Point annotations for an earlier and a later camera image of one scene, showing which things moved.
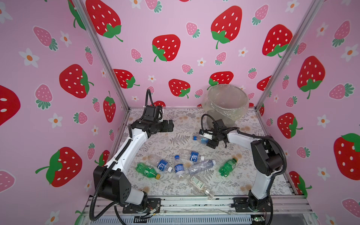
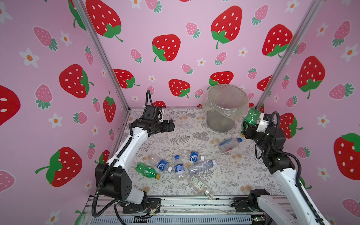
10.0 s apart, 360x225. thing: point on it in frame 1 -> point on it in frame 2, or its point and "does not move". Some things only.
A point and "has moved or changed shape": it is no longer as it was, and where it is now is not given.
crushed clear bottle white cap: [200, 165] does not move
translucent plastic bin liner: [228, 101] does not move
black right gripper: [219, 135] -> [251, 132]
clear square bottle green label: [202, 187] does not move
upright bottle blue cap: [179, 168] does not move
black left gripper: [164, 127] does not move
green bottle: [229, 165] -> [252, 116]
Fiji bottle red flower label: [203, 140] has moved or changed shape
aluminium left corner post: [82, 10] does not move
